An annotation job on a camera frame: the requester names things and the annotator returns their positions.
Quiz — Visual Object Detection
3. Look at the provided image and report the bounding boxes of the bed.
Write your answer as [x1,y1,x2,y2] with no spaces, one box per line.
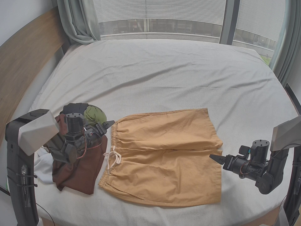
[0,6,301,226]

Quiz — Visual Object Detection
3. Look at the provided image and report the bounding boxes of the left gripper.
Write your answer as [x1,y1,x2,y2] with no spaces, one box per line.
[83,121,108,144]

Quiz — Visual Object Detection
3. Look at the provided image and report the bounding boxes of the black garment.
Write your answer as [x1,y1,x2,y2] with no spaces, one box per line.
[59,103,89,117]

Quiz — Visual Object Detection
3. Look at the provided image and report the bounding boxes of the window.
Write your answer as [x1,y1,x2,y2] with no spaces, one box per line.
[90,0,291,61]

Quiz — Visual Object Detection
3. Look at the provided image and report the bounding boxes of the brown garment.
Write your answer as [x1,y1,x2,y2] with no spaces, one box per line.
[43,114,108,195]

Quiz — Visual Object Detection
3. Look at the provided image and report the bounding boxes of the grey-green curtain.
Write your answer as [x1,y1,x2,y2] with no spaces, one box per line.
[269,0,301,84]
[55,0,101,45]

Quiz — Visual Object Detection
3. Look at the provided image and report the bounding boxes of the green garment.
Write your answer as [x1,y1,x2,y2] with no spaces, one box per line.
[83,105,107,128]

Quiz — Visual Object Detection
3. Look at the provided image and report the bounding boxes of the white garment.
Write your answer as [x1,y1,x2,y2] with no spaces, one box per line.
[34,146,54,184]

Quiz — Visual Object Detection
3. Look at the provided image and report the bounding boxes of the tan shorts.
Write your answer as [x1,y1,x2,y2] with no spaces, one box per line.
[98,107,223,208]

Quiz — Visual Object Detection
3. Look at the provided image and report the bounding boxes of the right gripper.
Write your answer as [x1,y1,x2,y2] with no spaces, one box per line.
[222,156,251,177]

